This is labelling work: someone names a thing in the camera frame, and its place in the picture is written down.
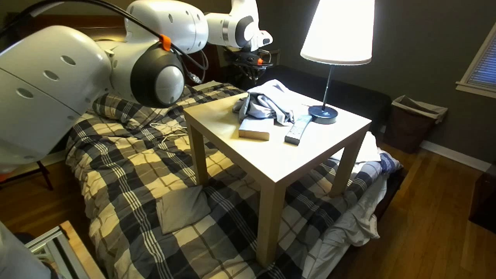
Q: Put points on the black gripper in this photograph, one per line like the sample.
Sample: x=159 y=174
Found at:
x=248 y=64

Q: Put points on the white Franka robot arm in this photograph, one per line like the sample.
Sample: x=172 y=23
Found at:
x=55 y=82

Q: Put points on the white shade table lamp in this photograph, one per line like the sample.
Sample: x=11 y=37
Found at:
x=338 y=31

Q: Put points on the grey remote control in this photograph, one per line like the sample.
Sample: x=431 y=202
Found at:
x=296 y=132

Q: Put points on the light wooden side table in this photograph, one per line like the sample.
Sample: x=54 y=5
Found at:
x=279 y=149

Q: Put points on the white pillow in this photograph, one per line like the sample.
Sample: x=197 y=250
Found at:
x=364 y=149

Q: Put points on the small folded grey cloth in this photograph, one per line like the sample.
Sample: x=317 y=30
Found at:
x=181 y=208

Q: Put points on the plaid bed comforter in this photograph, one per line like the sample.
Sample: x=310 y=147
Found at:
x=128 y=171

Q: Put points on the dark wicker waste bin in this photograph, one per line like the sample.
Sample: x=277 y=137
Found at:
x=412 y=124

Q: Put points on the white bed sheet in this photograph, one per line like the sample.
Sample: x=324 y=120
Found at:
x=356 y=217

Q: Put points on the white framed window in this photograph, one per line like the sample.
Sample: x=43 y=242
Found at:
x=482 y=67

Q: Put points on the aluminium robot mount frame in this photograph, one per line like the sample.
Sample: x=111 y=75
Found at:
x=62 y=253

